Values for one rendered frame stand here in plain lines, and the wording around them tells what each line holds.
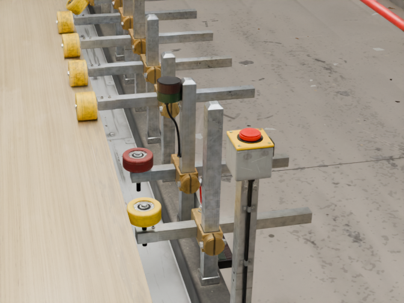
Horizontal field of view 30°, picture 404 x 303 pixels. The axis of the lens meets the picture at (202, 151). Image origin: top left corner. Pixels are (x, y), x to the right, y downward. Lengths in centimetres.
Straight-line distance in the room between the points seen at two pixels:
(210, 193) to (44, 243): 38
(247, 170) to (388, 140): 284
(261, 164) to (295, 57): 385
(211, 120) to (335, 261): 165
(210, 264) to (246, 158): 52
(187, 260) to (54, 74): 87
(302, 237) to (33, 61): 139
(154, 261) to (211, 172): 46
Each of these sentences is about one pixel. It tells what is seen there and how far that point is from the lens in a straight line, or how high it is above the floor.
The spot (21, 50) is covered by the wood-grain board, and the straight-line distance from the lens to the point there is 272.
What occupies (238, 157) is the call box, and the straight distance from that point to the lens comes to 134.
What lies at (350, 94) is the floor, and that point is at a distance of 469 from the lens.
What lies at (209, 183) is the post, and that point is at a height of 98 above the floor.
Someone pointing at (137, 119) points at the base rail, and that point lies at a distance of 262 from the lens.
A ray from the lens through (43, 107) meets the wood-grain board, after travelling 227.
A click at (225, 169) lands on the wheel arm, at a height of 84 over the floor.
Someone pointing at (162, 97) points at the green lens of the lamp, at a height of 109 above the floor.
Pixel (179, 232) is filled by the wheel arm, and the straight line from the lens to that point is 179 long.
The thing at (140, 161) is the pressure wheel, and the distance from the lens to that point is 194.
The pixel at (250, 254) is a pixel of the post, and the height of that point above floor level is 97.
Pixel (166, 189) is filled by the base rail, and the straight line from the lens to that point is 221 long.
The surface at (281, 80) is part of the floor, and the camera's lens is 481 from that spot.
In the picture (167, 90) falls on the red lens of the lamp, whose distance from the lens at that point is 183.
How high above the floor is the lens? 184
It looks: 28 degrees down
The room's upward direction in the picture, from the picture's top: 1 degrees clockwise
